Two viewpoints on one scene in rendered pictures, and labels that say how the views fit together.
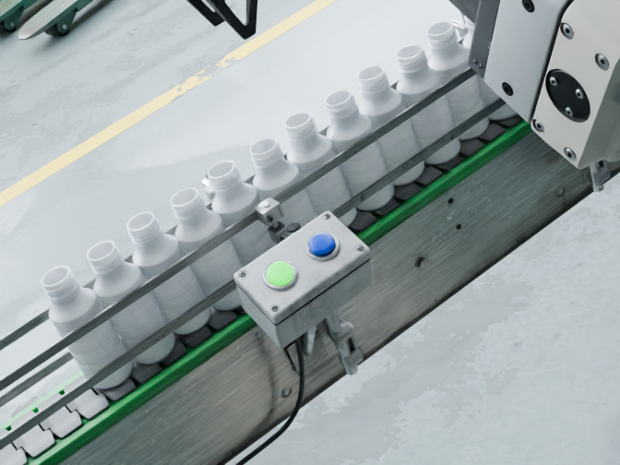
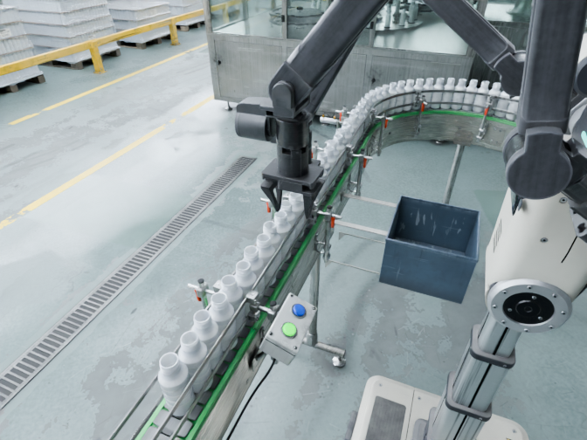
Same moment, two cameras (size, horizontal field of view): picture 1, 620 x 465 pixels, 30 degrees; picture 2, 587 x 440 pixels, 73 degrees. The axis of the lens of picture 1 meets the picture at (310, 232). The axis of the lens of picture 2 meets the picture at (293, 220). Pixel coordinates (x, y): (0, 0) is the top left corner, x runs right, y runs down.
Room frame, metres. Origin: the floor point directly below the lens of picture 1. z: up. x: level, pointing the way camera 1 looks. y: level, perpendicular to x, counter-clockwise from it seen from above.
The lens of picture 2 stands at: (0.65, 0.46, 1.85)
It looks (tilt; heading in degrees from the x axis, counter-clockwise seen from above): 36 degrees down; 313
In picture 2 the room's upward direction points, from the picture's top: straight up
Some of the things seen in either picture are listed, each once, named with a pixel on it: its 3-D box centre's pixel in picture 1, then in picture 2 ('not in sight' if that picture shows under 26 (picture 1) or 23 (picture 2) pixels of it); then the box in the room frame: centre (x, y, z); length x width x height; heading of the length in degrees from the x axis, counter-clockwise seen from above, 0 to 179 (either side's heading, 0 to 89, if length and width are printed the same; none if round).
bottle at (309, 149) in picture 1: (317, 172); (252, 272); (1.28, -0.04, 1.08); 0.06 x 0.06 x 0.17
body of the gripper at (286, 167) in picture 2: not in sight; (293, 161); (1.09, -0.01, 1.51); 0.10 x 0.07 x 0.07; 21
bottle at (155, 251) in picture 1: (166, 272); (206, 339); (1.19, 0.18, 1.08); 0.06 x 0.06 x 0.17
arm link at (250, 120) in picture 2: not in sight; (269, 108); (1.13, 0.01, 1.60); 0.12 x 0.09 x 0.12; 22
